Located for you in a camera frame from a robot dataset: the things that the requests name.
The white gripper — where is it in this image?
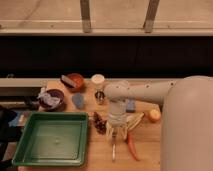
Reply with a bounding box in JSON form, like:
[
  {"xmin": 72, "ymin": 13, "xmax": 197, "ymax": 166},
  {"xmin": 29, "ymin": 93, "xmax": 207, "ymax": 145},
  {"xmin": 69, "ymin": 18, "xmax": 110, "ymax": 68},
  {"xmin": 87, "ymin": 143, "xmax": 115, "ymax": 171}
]
[{"xmin": 106, "ymin": 113, "xmax": 127, "ymax": 141}]

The silver metal fork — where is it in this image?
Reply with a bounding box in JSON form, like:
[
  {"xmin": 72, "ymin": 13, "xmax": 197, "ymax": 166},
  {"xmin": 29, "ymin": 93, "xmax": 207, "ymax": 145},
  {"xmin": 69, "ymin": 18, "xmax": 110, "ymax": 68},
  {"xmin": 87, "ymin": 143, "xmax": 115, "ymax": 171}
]
[{"xmin": 112, "ymin": 135, "xmax": 116, "ymax": 162}]

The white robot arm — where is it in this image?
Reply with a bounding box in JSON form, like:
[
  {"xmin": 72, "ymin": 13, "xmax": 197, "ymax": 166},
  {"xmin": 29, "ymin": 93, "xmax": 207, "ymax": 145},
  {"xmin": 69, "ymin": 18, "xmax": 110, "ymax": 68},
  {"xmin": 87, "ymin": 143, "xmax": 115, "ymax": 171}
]
[{"xmin": 104, "ymin": 76, "xmax": 213, "ymax": 171}]

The small metal cup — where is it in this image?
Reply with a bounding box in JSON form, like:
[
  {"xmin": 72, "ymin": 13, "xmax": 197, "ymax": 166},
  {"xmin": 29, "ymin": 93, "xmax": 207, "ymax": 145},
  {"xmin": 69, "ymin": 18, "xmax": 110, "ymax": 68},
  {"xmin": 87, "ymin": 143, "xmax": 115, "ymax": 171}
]
[{"xmin": 95, "ymin": 91, "xmax": 105, "ymax": 105}]

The white paper cup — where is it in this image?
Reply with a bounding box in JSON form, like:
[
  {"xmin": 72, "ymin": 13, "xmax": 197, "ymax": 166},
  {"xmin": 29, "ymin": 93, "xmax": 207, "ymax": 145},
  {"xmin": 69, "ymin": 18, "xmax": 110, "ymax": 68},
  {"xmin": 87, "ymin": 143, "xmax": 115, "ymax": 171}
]
[{"xmin": 91, "ymin": 74, "xmax": 105, "ymax": 91}]

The bunch of dark grapes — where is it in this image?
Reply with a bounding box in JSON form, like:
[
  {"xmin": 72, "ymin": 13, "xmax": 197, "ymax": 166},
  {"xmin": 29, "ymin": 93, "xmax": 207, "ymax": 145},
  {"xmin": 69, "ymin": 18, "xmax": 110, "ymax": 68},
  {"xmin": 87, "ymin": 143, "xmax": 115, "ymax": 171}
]
[{"xmin": 93, "ymin": 112, "xmax": 106, "ymax": 134}]

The blue sponge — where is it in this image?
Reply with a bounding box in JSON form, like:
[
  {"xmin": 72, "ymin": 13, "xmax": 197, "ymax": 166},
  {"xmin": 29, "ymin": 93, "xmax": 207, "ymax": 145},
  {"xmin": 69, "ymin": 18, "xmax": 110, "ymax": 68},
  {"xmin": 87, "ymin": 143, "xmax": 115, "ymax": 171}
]
[{"xmin": 126, "ymin": 100, "xmax": 136, "ymax": 113}]

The yellow banana toy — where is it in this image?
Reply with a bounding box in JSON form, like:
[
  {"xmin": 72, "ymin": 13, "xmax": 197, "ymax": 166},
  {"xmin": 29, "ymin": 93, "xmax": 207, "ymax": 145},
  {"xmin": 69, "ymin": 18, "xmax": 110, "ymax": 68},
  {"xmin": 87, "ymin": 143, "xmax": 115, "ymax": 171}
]
[{"xmin": 127, "ymin": 113, "xmax": 144, "ymax": 131}]

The orange carrot toy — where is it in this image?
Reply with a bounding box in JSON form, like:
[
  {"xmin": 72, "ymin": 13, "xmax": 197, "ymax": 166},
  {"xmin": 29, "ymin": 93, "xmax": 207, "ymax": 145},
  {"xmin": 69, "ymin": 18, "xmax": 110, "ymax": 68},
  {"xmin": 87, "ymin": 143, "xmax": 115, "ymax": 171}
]
[{"xmin": 127, "ymin": 133, "xmax": 140, "ymax": 161}]

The orange apple toy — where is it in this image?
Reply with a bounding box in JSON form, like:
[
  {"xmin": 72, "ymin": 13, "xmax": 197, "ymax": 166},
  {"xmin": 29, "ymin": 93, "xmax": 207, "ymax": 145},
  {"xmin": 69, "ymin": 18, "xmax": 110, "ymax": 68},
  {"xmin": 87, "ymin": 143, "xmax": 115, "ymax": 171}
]
[{"xmin": 148, "ymin": 109, "xmax": 161, "ymax": 123}]

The blue grey pebble toy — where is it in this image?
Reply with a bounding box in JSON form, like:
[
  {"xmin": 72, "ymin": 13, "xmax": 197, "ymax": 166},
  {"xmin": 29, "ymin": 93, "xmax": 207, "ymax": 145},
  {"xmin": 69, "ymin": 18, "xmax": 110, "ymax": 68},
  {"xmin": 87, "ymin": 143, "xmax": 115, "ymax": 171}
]
[{"xmin": 72, "ymin": 93, "xmax": 84, "ymax": 109}]

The orange bowl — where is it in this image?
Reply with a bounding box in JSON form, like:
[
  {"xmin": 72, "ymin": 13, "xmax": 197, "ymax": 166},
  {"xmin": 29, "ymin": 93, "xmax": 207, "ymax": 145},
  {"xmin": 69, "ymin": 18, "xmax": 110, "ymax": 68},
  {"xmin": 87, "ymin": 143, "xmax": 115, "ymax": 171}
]
[{"xmin": 64, "ymin": 73, "xmax": 84, "ymax": 92}]

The grey block in bowl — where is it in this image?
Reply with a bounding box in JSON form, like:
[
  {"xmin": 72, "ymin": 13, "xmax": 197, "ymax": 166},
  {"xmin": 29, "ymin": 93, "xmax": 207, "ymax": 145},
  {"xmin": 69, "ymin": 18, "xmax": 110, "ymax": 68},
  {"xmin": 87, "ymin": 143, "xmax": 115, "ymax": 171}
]
[{"xmin": 61, "ymin": 75, "xmax": 77, "ymax": 88}]

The dark purple bowl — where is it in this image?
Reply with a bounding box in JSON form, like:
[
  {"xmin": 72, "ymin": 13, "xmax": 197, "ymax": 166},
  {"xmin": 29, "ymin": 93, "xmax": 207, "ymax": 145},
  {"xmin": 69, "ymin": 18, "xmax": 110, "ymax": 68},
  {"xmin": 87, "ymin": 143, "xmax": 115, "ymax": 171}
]
[{"xmin": 38, "ymin": 89, "xmax": 64, "ymax": 111}]

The crumpled white cloth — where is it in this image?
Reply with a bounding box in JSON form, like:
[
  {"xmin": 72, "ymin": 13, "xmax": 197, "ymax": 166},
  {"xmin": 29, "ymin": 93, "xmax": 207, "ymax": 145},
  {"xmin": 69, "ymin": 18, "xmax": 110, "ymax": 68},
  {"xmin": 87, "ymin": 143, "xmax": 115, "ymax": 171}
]
[{"xmin": 38, "ymin": 92, "xmax": 60, "ymax": 107}]

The green plastic tray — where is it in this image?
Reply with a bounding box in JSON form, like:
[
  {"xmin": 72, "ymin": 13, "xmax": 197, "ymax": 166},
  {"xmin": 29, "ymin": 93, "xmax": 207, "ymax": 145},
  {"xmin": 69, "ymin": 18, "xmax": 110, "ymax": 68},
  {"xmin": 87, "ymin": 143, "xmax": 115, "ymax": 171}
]
[{"xmin": 12, "ymin": 112, "xmax": 89, "ymax": 167}]

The blue item at left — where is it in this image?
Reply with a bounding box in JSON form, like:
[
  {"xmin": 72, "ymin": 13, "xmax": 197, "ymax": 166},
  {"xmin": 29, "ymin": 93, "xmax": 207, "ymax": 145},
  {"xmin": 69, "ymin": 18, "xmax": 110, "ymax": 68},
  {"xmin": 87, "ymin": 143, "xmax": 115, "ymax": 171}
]
[{"xmin": 8, "ymin": 111, "xmax": 31, "ymax": 128}]

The black object at left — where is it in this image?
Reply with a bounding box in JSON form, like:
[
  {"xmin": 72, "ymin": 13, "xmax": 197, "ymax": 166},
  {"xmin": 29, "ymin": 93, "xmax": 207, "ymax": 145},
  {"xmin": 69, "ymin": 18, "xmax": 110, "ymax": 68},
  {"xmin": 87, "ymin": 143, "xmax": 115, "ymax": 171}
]
[{"xmin": 0, "ymin": 105, "xmax": 21, "ymax": 171}]

